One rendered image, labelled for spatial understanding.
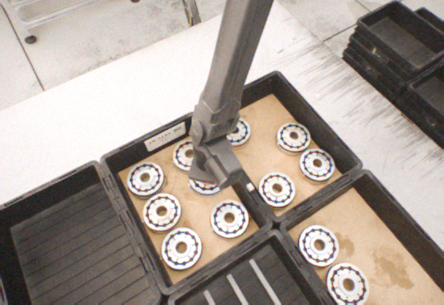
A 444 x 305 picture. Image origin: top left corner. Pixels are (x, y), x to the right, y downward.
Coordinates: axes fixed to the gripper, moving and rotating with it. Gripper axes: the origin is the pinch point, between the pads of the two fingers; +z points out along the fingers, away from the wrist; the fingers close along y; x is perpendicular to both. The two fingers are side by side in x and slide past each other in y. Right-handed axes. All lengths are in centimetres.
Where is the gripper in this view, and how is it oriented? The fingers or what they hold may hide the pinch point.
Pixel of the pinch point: (208, 173)
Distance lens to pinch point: 83.5
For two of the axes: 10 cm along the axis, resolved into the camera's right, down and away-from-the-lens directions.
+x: -9.7, -2.2, 0.8
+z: -0.3, 4.7, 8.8
